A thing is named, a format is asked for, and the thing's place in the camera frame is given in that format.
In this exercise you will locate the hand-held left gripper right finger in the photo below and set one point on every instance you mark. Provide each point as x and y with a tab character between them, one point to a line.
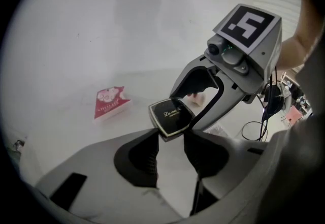
213	157

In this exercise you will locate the small cream round object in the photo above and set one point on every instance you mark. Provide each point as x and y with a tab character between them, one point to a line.
198	99

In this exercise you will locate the small black square box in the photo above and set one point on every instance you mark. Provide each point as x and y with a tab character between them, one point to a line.
170	119

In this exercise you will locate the person's right forearm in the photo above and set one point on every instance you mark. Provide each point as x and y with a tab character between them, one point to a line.
297	50

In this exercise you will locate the clear patterned small packet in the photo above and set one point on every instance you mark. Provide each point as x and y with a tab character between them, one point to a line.
218	130

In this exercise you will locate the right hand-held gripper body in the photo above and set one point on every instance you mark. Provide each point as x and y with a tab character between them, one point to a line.
264	60

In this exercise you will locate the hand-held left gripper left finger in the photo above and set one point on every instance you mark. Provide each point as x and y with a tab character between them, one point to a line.
137	162

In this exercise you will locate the red snack packet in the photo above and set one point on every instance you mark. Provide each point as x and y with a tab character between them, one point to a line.
110	104

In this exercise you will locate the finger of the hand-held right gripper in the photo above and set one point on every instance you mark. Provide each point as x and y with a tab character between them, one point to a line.
223	106
182	75

